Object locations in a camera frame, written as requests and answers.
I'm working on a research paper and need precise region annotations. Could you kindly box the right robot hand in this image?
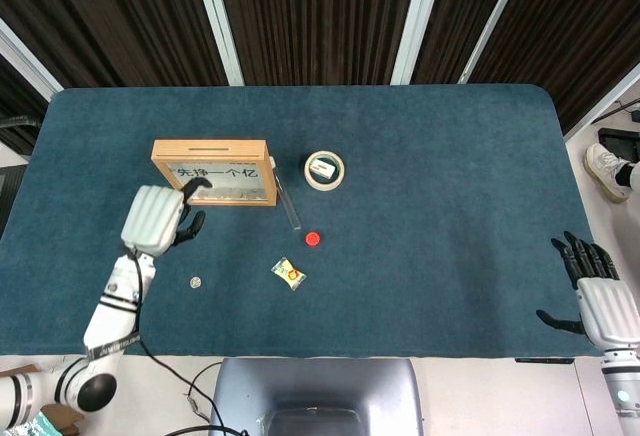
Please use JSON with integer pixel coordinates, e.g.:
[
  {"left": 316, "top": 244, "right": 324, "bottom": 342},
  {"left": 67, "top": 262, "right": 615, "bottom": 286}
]
[{"left": 535, "top": 230, "right": 640, "bottom": 352}]

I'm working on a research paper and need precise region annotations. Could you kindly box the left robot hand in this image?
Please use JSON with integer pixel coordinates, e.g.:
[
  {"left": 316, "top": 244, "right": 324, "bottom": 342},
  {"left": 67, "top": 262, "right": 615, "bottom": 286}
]
[{"left": 121, "top": 177, "right": 214, "bottom": 258}]

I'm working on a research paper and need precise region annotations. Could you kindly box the white sneaker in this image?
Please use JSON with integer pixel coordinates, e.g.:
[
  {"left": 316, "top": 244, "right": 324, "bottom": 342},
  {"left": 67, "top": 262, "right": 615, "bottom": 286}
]
[{"left": 584, "top": 143, "right": 634, "bottom": 203}]

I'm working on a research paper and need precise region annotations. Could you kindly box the clear glass test tube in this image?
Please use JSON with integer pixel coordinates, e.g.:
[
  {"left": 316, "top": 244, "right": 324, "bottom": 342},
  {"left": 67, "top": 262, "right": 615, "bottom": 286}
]
[{"left": 267, "top": 155, "right": 303, "bottom": 232}]

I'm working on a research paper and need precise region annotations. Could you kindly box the lion print candy packet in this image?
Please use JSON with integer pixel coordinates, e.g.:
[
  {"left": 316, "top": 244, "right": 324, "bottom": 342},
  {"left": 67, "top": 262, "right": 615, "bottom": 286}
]
[{"left": 270, "top": 256, "right": 307, "bottom": 292}]

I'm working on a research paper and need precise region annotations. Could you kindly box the black floor device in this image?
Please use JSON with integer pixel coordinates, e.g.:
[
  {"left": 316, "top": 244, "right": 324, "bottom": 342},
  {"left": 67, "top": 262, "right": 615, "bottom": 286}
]
[{"left": 597, "top": 127, "right": 640, "bottom": 162}]

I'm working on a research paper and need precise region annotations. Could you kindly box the beige masking tape roll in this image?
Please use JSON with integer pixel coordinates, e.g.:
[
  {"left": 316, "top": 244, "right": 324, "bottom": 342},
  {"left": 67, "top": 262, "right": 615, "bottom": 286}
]
[{"left": 303, "top": 150, "right": 346, "bottom": 190}]

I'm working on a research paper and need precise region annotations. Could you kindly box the small white green box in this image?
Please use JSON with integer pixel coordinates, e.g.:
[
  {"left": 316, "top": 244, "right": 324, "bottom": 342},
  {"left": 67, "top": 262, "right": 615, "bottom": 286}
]
[{"left": 309, "top": 158, "right": 338, "bottom": 180}]

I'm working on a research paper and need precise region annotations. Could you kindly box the teal velvet table cloth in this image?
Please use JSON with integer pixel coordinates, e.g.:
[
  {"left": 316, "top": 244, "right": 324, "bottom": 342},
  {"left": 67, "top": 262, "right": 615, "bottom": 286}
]
[{"left": 0, "top": 83, "right": 624, "bottom": 360}]

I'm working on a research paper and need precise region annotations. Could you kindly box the grey robot torso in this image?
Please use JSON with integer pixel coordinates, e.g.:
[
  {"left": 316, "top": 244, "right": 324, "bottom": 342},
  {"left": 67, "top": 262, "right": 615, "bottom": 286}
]
[{"left": 208, "top": 357, "right": 425, "bottom": 436}]

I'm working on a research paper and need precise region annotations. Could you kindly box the teal plastic bag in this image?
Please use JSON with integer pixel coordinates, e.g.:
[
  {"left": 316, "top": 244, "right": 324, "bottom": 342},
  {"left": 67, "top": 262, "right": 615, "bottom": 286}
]
[{"left": 0, "top": 414, "right": 65, "bottom": 436}]

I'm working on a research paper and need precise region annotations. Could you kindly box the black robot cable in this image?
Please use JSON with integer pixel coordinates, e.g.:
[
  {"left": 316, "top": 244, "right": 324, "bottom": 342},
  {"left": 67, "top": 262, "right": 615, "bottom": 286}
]
[{"left": 127, "top": 248, "right": 224, "bottom": 436}]

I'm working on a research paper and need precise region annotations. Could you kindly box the wooden coin box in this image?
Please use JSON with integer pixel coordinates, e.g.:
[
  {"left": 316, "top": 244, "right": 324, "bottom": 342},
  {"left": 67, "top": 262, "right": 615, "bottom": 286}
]
[{"left": 150, "top": 138, "right": 278, "bottom": 207}]

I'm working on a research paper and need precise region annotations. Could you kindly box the white partition post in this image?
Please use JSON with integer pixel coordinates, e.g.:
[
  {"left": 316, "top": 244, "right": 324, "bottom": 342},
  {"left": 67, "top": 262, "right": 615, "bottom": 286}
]
[
  {"left": 457, "top": 0, "right": 531, "bottom": 85},
  {"left": 188, "top": 0, "right": 245, "bottom": 87},
  {"left": 389, "top": 0, "right": 450, "bottom": 86},
  {"left": 0, "top": 16, "right": 65, "bottom": 103}
]

